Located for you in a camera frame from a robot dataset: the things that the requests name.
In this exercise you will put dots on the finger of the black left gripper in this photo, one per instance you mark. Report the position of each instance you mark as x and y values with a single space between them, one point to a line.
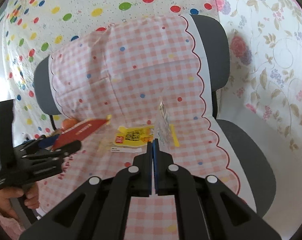
68 149
41 142

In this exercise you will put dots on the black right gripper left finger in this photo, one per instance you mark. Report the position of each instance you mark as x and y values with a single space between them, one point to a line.
114 195

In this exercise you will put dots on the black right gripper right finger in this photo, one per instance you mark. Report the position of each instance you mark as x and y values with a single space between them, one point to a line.
174 180

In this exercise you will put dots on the red paper package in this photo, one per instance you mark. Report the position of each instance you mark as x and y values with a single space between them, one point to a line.
79 132

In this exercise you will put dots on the clear plastic wrapper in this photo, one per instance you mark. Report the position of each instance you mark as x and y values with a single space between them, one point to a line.
162 129

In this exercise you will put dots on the orange fruit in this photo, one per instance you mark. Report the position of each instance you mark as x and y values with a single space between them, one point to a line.
68 123

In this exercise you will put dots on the yellow snack wrapper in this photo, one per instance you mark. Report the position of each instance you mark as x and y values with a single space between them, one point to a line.
138 137

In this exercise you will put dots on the grey padded chair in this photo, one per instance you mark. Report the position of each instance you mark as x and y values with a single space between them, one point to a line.
228 104

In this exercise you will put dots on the pink checkered cloth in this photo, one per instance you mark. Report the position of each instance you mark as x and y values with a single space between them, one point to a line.
141 92

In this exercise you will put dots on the polka dot wall cloth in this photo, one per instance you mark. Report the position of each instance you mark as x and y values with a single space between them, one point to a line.
33 29

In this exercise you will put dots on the floral wall cloth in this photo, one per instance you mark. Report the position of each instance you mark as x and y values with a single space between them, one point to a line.
265 41

